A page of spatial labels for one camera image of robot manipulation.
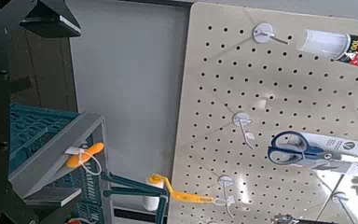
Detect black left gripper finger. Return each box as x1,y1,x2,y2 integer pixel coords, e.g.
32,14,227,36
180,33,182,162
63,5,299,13
12,188,82,224
20,0,82,39

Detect black wrench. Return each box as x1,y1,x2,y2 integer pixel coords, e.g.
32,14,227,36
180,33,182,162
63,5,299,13
271,214,337,224

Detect grey crate with blue inside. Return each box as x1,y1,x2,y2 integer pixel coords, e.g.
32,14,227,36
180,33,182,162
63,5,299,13
8,102,116,224

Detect white zip tie tag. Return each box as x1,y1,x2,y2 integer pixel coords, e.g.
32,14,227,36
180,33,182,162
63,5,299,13
64,146,103,176

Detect grey panel under pegboard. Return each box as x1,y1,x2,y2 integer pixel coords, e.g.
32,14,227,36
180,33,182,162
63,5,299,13
66,0,191,188

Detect white pegboard hook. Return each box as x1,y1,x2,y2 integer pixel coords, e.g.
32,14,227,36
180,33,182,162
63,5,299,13
213,175,237,218
252,21,290,46
331,190,355,224
231,111,256,150

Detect beige pegboard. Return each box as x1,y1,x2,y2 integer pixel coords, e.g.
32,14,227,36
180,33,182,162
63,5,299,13
167,2,358,224

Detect red white sealant tube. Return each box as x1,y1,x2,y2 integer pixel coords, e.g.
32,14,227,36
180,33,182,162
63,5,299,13
296,28,358,70

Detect blue scissors on card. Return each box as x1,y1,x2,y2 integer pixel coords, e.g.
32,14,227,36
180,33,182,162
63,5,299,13
267,130,358,180

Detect orange handled tool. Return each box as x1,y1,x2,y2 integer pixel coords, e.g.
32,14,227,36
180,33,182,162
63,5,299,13
65,142,105,169

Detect yellow handled paint roller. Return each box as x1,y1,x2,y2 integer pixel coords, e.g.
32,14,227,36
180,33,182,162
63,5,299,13
142,174,214,213

